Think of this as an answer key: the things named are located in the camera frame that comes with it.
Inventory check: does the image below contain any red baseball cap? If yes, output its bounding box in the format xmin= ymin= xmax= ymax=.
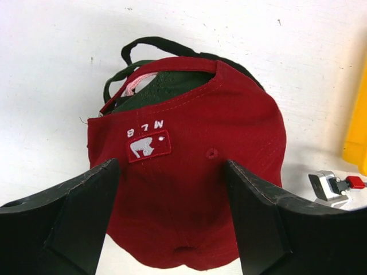
xmin=87 ymin=57 xmax=286 ymax=270

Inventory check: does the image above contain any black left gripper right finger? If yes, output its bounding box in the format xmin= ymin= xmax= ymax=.
xmin=225 ymin=160 xmax=366 ymax=274

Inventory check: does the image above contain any pink baseball cap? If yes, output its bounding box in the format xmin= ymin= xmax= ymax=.
xmin=123 ymin=72 xmax=158 ymax=96

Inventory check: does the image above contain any black Yankees baseball cap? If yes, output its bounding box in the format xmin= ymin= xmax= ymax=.
xmin=120 ymin=36 xmax=264 ymax=90

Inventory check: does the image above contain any dark green Yankees cap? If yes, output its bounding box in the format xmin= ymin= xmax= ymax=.
xmin=99 ymin=70 xmax=216 ymax=117

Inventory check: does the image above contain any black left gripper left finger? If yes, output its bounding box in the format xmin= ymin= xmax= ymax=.
xmin=1 ymin=159 xmax=120 ymax=274

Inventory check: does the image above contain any yellow plastic bin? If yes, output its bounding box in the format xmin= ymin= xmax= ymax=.
xmin=342 ymin=54 xmax=366 ymax=176

